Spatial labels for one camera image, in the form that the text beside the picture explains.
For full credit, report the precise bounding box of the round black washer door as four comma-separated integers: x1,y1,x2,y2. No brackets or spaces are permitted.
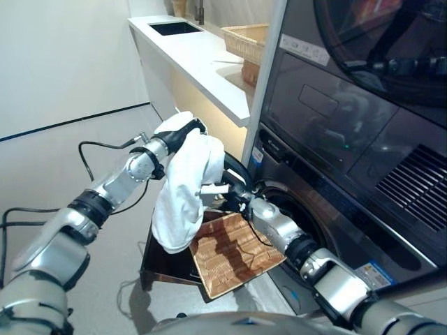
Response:
209,150,256,210

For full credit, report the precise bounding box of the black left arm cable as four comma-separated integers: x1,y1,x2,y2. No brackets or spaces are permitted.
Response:
78,133,147,182

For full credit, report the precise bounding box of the blue white energy label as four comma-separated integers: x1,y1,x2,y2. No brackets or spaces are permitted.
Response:
356,260,399,291

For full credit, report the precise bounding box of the dark rectangular sink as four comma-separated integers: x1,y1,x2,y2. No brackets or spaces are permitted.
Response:
147,21,205,36

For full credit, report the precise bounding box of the bronze arched faucet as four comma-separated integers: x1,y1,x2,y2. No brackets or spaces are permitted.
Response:
193,0,207,25

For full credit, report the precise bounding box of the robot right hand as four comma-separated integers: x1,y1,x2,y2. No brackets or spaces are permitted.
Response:
200,169,261,219

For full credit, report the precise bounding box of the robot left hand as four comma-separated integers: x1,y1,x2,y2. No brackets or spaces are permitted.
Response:
153,111,210,155

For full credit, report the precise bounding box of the grey front-load washing machine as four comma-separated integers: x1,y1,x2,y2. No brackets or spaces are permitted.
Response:
244,121,447,317

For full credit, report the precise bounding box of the white counter unit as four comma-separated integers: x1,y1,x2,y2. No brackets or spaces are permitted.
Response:
127,15,270,165

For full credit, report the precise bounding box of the wicker laundry basket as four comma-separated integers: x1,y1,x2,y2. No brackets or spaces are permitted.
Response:
188,211,288,304

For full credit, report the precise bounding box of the grey robot torso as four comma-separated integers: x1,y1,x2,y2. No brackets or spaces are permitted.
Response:
149,310,338,335

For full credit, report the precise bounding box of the wicker tray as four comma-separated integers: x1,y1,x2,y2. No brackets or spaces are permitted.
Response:
221,23,270,84

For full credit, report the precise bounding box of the white garment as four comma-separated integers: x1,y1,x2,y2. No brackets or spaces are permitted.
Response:
152,111,226,255

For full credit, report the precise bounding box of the grey stacked dryer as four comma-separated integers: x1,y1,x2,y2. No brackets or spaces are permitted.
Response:
260,0,447,233

